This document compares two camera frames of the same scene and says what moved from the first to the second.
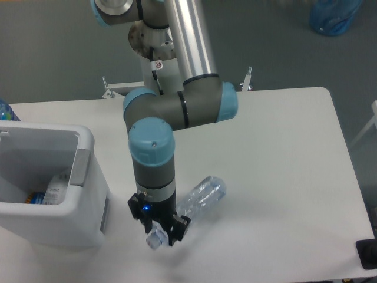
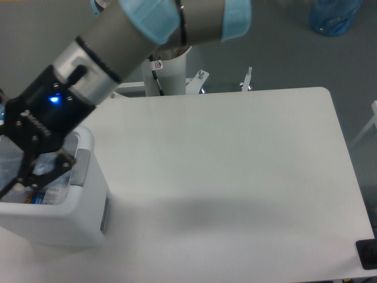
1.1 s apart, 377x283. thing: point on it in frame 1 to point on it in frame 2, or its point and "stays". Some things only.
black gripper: [162, 211] to [37, 119]
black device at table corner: [367, 251] stays
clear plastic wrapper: [57, 190] stays
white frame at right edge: [373, 120] stays
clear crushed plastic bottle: [198, 203] to [11, 161]
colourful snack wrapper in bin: [35, 198] stays
